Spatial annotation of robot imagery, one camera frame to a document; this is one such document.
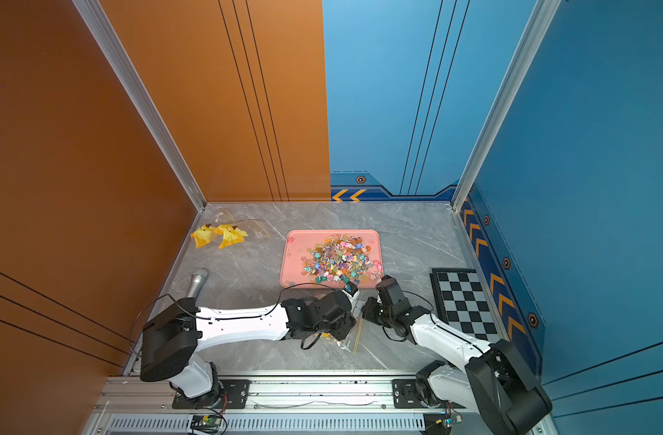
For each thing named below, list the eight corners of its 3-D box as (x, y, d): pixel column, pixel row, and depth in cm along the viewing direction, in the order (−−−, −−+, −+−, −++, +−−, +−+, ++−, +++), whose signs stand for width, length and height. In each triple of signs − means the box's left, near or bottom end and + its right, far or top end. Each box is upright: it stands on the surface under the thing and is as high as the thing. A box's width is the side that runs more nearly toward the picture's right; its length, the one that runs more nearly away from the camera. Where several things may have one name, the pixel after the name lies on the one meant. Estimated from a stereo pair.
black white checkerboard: (444, 342, 85) (448, 337, 81) (428, 274, 100) (431, 268, 97) (494, 342, 85) (501, 337, 81) (471, 274, 100) (475, 268, 97)
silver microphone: (189, 297, 94) (184, 292, 91) (197, 277, 100) (193, 271, 97) (200, 297, 94) (196, 292, 91) (208, 276, 100) (203, 271, 97)
